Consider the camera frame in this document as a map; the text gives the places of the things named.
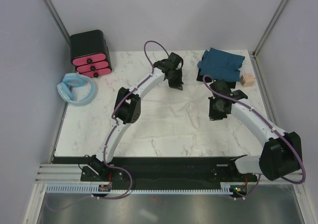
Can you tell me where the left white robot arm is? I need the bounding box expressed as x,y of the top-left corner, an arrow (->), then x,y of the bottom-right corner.
88,52 -> 183,181

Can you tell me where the white slotted cable duct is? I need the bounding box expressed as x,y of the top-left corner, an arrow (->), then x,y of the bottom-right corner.
45,183 -> 233,195

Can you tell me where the small pink cube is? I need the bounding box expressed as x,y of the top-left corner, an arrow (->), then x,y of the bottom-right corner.
240,74 -> 255,87

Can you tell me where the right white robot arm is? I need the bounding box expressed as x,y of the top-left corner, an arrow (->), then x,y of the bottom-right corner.
207,80 -> 306,183

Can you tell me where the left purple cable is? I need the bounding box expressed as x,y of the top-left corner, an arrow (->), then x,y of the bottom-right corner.
44,40 -> 172,211

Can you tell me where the black pink drawer box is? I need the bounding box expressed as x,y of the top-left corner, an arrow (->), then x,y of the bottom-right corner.
70,30 -> 112,78

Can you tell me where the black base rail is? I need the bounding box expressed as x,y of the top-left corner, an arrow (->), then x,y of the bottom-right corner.
53,156 -> 258,197

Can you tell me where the folded teal t shirt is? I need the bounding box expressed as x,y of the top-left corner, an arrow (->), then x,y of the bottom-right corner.
197,48 -> 245,82

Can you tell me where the white t shirt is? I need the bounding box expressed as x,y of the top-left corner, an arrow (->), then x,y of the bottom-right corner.
115,83 -> 228,156

